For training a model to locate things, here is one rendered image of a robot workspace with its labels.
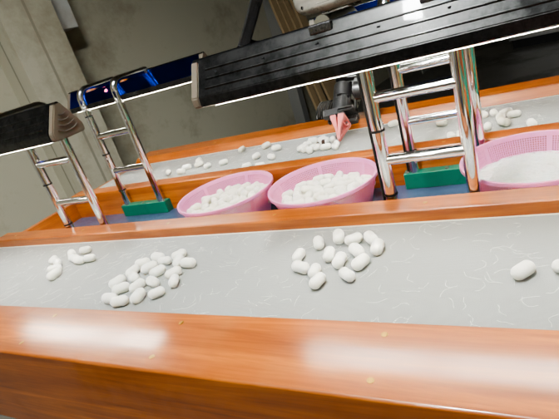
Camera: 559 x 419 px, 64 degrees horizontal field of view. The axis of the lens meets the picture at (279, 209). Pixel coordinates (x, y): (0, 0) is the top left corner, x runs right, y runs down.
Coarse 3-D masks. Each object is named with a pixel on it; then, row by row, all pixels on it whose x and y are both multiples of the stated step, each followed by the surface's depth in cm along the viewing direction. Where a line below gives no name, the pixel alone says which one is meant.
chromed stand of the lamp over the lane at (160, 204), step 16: (112, 80) 134; (80, 96) 141; (128, 112) 138; (96, 128) 145; (128, 128) 138; (112, 160) 150; (144, 160) 142; (112, 176) 151; (160, 192) 147; (128, 208) 154; (144, 208) 151; (160, 208) 148
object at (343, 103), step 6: (336, 96) 142; (342, 96) 140; (336, 102) 140; (342, 102) 139; (348, 102) 140; (336, 108) 139; (342, 108) 138; (348, 108) 137; (354, 108) 137; (348, 114) 140; (330, 120) 144
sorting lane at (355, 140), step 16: (528, 112) 116; (544, 112) 113; (416, 128) 131; (432, 128) 127; (448, 128) 123; (496, 128) 113; (512, 128) 109; (272, 144) 163; (288, 144) 157; (352, 144) 135; (368, 144) 131; (400, 144) 123; (176, 160) 184; (192, 160) 176; (208, 160) 168; (240, 160) 155; (256, 160) 149; (272, 160) 144; (288, 160) 139; (128, 176) 183; (144, 176) 175; (160, 176) 168; (176, 176) 161
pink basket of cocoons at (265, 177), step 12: (216, 180) 132; (228, 180) 132; (240, 180) 132; (252, 180) 130; (264, 180) 126; (192, 192) 128; (204, 192) 130; (264, 192) 113; (180, 204) 121; (192, 204) 127; (240, 204) 108; (252, 204) 111; (264, 204) 115; (192, 216) 111
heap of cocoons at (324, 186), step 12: (312, 180) 115; (324, 180) 113; (336, 180) 110; (348, 180) 108; (360, 180) 106; (288, 192) 113; (300, 192) 113; (312, 192) 109; (324, 192) 107; (336, 192) 104
